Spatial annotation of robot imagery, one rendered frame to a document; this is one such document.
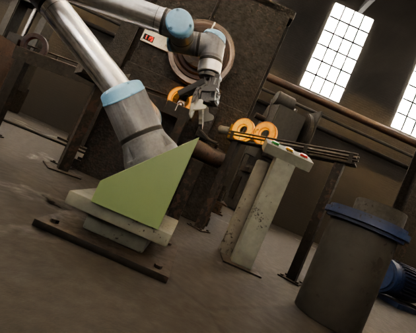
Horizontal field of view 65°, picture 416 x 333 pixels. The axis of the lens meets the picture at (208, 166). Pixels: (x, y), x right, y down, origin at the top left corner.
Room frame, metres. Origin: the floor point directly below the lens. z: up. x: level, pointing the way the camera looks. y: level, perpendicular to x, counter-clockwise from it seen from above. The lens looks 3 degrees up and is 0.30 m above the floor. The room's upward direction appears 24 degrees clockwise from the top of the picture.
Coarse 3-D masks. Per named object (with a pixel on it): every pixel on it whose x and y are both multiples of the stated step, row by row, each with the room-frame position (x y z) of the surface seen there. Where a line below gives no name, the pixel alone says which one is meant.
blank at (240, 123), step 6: (240, 120) 2.13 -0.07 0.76; (246, 120) 2.10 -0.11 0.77; (234, 126) 2.14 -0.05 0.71; (240, 126) 2.13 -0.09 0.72; (246, 126) 2.10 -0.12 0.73; (252, 126) 2.07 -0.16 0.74; (246, 132) 2.08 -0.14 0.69; (252, 132) 2.06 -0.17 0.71; (234, 138) 2.12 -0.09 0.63; (240, 138) 2.10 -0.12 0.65; (246, 138) 2.07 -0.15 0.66
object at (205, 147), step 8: (200, 144) 2.10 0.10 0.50; (208, 144) 2.14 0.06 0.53; (200, 152) 2.09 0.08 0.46; (208, 152) 2.09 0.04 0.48; (216, 152) 2.10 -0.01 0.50; (224, 152) 2.12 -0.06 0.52; (192, 160) 2.10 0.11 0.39; (200, 160) 2.13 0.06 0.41; (208, 160) 2.10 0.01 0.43; (216, 160) 2.09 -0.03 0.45; (192, 168) 2.10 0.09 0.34; (200, 168) 2.10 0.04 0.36; (184, 176) 2.10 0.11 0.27; (192, 176) 2.10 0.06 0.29; (184, 184) 2.10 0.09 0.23; (192, 184) 2.10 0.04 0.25; (184, 192) 2.10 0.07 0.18; (176, 200) 2.10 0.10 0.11; (184, 200) 2.10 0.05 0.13; (176, 208) 2.10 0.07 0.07; (176, 216) 2.10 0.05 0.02
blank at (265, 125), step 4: (260, 124) 2.04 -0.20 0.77; (264, 124) 2.03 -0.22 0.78; (268, 124) 2.02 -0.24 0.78; (272, 124) 2.00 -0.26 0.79; (256, 128) 2.05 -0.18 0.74; (260, 128) 2.04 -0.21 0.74; (264, 128) 2.03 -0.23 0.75; (268, 128) 2.01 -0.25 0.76; (272, 128) 2.00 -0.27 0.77; (276, 128) 2.00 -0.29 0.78; (256, 132) 2.05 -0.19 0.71; (260, 132) 2.05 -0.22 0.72; (272, 132) 1.99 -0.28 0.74; (276, 132) 1.98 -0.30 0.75; (268, 136) 2.00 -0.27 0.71; (272, 136) 1.98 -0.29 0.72; (276, 136) 1.99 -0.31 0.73; (256, 140) 2.03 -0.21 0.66; (272, 140) 1.98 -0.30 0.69
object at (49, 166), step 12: (84, 72) 2.04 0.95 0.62; (96, 96) 1.99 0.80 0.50; (84, 108) 2.01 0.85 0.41; (96, 108) 2.01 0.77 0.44; (84, 120) 1.99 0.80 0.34; (84, 132) 2.00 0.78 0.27; (72, 144) 1.98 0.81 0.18; (72, 156) 2.00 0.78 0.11; (48, 168) 1.88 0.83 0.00; (60, 168) 1.98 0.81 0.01
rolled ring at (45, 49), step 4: (24, 36) 2.25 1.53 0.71; (28, 36) 2.25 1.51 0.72; (32, 36) 2.25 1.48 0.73; (36, 36) 2.25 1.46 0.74; (40, 36) 2.25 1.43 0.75; (24, 40) 2.25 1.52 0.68; (28, 40) 2.27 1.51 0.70; (40, 40) 2.25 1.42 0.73; (44, 40) 2.25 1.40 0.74; (20, 44) 2.25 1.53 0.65; (24, 44) 2.25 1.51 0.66; (44, 44) 2.25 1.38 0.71; (44, 48) 2.25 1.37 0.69; (48, 48) 2.28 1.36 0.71; (40, 52) 2.25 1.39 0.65; (44, 52) 2.25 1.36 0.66
